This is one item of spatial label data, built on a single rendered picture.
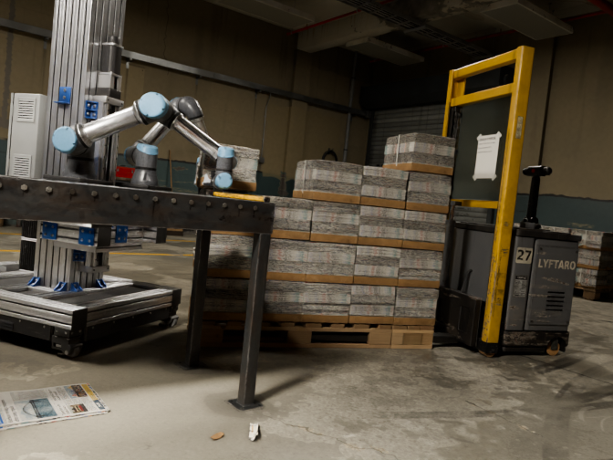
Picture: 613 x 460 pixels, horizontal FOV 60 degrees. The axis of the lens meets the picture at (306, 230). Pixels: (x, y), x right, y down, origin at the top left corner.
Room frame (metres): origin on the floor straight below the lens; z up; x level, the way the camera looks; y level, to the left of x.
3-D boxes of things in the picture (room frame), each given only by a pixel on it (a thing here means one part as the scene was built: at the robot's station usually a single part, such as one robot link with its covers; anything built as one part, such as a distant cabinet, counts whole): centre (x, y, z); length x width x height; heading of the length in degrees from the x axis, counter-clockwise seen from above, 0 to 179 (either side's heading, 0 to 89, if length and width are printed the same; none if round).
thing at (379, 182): (3.27, -0.36, 0.95); 0.38 x 0.29 x 0.23; 19
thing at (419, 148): (3.36, -0.65, 0.65); 0.39 x 0.30 x 1.29; 19
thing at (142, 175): (3.04, 0.95, 0.87); 0.15 x 0.15 x 0.10
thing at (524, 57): (3.19, -1.17, 0.97); 0.09 x 0.09 x 1.75; 19
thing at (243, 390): (2.06, 0.17, 0.34); 0.06 x 0.06 x 0.68; 37
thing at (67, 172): (2.57, 1.12, 0.87); 0.15 x 0.15 x 0.10
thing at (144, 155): (3.04, 0.95, 0.98); 0.13 x 0.12 x 0.14; 42
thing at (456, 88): (3.82, -0.95, 0.97); 0.09 x 0.09 x 1.75; 19
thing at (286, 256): (3.12, 0.04, 0.42); 1.17 x 0.39 x 0.83; 109
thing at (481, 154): (3.51, -1.08, 1.28); 0.57 x 0.01 x 0.65; 19
